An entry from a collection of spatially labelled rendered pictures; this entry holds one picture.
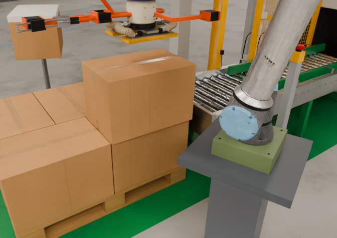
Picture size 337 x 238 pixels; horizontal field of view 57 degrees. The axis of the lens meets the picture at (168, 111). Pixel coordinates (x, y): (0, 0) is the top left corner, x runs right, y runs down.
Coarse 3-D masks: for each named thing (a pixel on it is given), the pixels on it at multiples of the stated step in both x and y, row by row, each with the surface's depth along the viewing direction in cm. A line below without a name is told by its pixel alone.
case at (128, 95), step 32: (96, 64) 187; (128, 64) 189; (160, 64) 191; (192, 64) 192; (96, 96) 184; (128, 96) 174; (160, 96) 187; (192, 96) 203; (128, 128) 183; (160, 128) 198
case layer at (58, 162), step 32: (32, 96) 237; (64, 96) 238; (0, 128) 194; (32, 128) 195; (64, 128) 196; (96, 128) 199; (0, 160) 166; (32, 160) 166; (64, 160) 169; (96, 160) 182; (128, 160) 197; (160, 160) 215; (32, 192) 165; (64, 192) 177; (96, 192) 192; (32, 224) 173
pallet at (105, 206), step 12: (180, 168) 231; (156, 180) 233; (168, 180) 232; (180, 180) 237; (120, 192) 204; (132, 192) 221; (144, 192) 221; (96, 204) 196; (108, 204) 202; (120, 204) 209; (72, 216) 200; (84, 216) 200; (96, 216) 200; (36, 228) 176; (48, 228) 191; (60, 228) 191; (72, 228) 192
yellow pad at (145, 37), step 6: (126, 36) 171; (138, 36) 172; (144, 36) 172; (150, 36) 174; (156, 36) 175; (162, 36) 177; (168, 36) 179; (174, 36) 182; (126, 42) 167; (132, 42) 167; (138, 42) 169
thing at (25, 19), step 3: (24, 18) 145; (27, 18) 145; (30, 18) 145; (33, 18) 145; (36, 18) 145; (39, 18) 145; (42, 18) 146; (24, 21) 144; (27, 21) 143; (24, 27) 147; (27, 27) 143; (30, 27) 144
